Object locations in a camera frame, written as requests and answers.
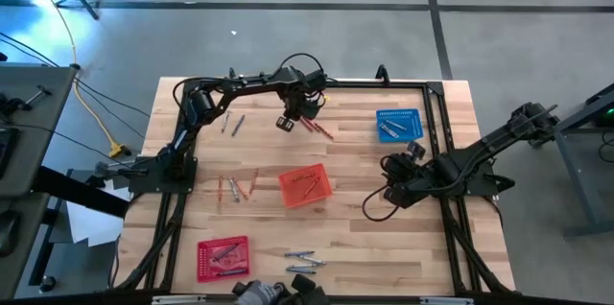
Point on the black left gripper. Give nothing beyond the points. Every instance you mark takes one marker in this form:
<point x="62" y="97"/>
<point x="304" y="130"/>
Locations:
<point x="307" y="85"/>

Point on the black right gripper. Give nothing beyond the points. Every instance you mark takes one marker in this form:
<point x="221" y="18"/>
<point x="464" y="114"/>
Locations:
<point x="415" y="151"/>

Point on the orange plastic basket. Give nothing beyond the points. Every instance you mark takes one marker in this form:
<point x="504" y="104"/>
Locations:
<point x="288" y="194"/>

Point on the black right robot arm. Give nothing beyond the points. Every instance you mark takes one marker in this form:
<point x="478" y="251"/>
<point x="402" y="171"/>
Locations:
<point x="479" y="151"/>

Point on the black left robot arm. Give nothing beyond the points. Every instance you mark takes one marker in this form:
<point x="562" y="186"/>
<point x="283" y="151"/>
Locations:
<point x="240" y="85"/>

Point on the blue plastic basket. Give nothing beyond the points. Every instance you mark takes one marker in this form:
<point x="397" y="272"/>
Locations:
<point x="410" y="134"/>

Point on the person's hand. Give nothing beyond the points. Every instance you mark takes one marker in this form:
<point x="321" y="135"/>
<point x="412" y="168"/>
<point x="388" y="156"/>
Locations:
<point x="261" y="293"/>

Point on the red plastic basket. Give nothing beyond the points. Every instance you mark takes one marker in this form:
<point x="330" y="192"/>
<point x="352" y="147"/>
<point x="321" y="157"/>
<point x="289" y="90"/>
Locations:
<point x="206" y="271"/>

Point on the yellow power plug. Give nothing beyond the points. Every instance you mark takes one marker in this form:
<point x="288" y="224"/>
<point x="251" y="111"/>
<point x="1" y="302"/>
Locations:
<point x="116" y="150"/>

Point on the black device green light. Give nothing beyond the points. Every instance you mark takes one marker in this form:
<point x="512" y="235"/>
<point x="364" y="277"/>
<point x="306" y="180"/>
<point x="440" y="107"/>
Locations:
<point x="605" y="120"/>

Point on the white paper sheets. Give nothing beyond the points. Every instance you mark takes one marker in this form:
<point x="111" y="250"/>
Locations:
<point x="91" y="223"/>

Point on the black diagonal beam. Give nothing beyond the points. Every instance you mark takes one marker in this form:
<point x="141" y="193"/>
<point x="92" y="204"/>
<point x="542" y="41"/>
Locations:
<point x="77" y="192"/>

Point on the grey side table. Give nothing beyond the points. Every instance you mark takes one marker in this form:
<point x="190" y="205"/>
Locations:
<point x="33" y="151"/>

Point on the black caster wheel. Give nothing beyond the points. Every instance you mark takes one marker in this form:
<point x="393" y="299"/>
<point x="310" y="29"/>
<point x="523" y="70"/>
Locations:
<point x="48" y="284"/>

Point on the black computer mouse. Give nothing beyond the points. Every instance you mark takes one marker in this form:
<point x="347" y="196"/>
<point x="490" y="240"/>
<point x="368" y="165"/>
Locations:
<point x="7" y="233"/>

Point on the dark grey desk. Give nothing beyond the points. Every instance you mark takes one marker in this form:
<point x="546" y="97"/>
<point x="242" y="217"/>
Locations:
<point x="19" y="271"/>

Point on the black frame clamp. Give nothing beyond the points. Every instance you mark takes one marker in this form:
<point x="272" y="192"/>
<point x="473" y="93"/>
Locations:
<point x="232" y="75"/>
<point x="382" y="74"/>

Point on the black aluminium table frame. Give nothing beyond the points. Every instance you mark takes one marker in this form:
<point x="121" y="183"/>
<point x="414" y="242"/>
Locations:
<point x="384" y="84"/>

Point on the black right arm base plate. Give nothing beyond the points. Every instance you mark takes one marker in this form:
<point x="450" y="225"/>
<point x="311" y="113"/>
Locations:
<point x="499" y="185"/>

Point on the white edge bracket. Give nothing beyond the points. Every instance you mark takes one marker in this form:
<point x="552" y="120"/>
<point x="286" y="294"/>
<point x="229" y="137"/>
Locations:
<point x="177" y="299"/>
<point x="446" y="301"/>

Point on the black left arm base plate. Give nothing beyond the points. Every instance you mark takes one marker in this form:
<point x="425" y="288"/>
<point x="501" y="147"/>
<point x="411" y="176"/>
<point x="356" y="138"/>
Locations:
<point x="144" y="178"/>

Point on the grey metal desk frame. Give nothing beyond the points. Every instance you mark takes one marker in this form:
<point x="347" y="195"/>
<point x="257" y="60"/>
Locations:
<point x="578" y="180"/>

